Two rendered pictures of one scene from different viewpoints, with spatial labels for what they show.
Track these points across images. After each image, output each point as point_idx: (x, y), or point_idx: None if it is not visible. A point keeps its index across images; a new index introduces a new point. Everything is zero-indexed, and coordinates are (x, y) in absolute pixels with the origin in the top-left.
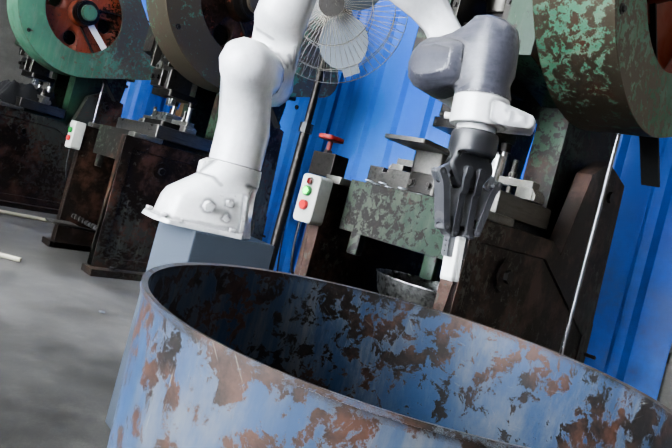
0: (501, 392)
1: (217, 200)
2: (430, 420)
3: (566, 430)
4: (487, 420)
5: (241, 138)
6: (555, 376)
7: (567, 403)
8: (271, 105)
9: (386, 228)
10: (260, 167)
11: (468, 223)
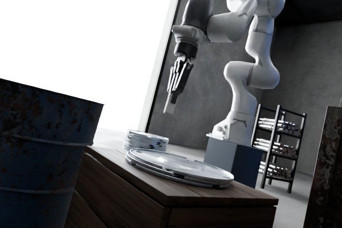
0: (66, 113)
1: (222, 126)
2: (79, 133)
3: (40, 109)
4: (65, 123)
5: (233, 100)
6: (53, 98)
7: (45, 102)
8: (260, 85)
9: None
10: (244, 111)
11: (173, 85)
